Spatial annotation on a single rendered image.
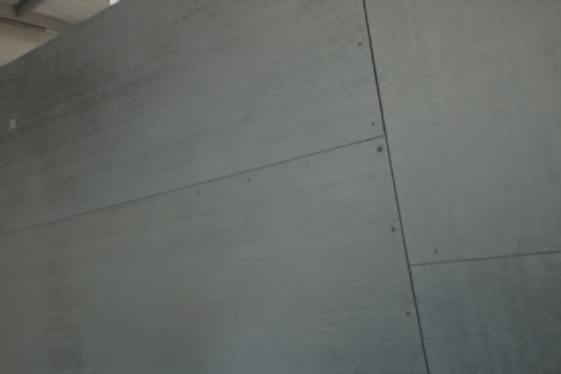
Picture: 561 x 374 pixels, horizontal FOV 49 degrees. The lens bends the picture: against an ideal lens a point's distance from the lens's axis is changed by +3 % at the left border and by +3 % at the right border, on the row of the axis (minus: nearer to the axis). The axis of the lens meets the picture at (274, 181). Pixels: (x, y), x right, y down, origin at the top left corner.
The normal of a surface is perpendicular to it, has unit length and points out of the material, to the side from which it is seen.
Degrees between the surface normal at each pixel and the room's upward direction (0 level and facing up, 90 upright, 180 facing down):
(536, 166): 90
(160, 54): 90
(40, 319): 90
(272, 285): 90
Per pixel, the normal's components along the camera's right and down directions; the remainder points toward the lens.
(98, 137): -0.62, 0.00
